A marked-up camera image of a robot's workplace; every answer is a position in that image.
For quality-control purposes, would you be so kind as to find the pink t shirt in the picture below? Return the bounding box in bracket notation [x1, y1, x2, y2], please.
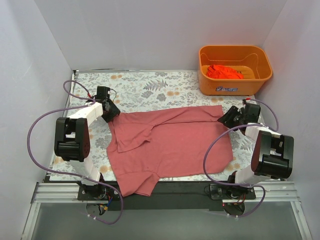
[106, 105, 233, 197]

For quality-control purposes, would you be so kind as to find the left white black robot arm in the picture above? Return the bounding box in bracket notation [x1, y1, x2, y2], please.
[54, 86, 121, 200]

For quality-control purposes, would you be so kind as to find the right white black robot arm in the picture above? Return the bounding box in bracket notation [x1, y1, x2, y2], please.
[218, 103, 294, 199]

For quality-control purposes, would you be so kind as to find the orange plastic basket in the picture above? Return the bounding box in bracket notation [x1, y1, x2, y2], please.
[198, 45, 273, 96]

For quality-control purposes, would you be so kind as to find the orange t shirt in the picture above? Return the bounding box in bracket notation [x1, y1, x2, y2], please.
[206, 64, 244, 80]

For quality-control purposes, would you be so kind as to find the aluminium rail frame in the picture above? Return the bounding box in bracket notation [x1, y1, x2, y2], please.
[22, 181, 312, 240]

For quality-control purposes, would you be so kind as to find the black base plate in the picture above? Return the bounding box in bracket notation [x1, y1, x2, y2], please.
[77, 181, 256, 215]

